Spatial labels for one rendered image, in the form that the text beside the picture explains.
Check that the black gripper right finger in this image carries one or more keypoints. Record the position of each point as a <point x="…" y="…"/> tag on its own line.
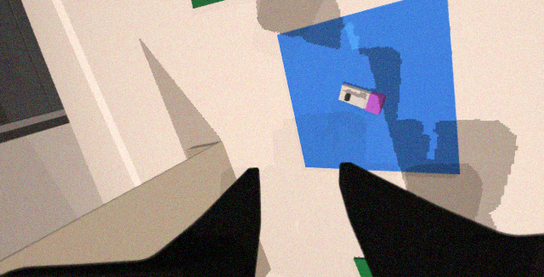
<point x="403" y="235"/>

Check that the blue square mat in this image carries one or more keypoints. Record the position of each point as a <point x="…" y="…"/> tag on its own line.
<point x="400" y="49"/>

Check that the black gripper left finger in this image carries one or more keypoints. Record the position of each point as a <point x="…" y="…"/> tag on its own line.
<point x="222" y="242"/>

